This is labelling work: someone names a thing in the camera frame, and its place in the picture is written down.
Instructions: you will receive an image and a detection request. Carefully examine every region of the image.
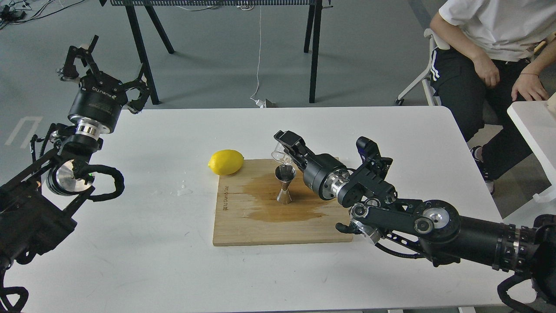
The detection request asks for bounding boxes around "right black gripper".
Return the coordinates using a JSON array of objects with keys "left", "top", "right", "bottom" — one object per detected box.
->
[{"left": 274, "top": 130, "right": 350, "bottom": 200}]

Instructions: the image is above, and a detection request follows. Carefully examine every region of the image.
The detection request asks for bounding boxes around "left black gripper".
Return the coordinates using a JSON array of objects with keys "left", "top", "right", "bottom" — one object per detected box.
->
[{"left": 57, "top": 35, "right": 151, "bottom": 140}]

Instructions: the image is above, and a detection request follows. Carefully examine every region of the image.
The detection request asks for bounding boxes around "small clear glass cup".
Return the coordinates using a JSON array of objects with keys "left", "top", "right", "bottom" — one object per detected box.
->
[{"left": 271, "top": 143, "right": 293, "bottom": 166}]

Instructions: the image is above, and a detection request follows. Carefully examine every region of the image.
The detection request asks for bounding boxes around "steel double jigger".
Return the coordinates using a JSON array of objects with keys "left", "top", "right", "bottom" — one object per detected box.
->
[{"left": 275, "top": 164, "right": 296, "bottom": 204}]

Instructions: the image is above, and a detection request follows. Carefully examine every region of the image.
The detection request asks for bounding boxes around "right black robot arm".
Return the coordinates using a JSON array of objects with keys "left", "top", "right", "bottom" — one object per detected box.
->
[{"left": 274, "top": 131, "right": 555, "bottom": 313}]

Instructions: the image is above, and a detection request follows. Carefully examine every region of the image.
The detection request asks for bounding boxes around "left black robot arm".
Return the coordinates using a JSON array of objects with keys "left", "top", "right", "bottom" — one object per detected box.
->
[{"left": 0, "top": 36, "right": 151, "bottom": 278}]

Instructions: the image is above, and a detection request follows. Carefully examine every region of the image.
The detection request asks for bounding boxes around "person's right hand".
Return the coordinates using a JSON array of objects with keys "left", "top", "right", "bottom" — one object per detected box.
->
[{"left": 471, "top": 53, "right": 500, "bottom": 88}]

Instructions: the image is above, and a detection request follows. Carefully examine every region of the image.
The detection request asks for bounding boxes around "person's left hand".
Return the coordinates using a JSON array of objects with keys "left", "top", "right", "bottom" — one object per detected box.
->
[{"left": 512, "top": 73, "right": 549, "bottom": 102}]

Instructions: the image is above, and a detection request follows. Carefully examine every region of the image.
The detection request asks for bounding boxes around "yellow lemon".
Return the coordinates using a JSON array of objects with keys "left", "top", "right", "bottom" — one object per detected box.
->
[{"left": 207, "top": 150, "right": 244, "bottom": 176}]

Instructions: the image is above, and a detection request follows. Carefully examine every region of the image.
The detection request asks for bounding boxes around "wooden cutting board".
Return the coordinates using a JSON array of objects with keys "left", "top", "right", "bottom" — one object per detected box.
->
[{"left": 212, "top": 159, "right": 353, "bottom": 247}]

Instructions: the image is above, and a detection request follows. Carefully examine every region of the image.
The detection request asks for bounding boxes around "seated person in white shirt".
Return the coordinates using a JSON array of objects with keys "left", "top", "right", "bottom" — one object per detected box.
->
[{"left": 430, "top": 0, "right": 556, "bottom": 193}]

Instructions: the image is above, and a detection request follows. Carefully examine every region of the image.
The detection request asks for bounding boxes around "white cable with plug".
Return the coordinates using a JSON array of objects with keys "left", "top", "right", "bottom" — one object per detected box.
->
[{"left": 249, "top": 5, "right": 276, "bottom": 109}]

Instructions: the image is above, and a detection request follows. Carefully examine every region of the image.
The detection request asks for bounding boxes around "black metal table frame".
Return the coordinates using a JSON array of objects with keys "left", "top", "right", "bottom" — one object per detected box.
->
[{"left": 98, "top": 0, "right": 334, "bottom": 106}]

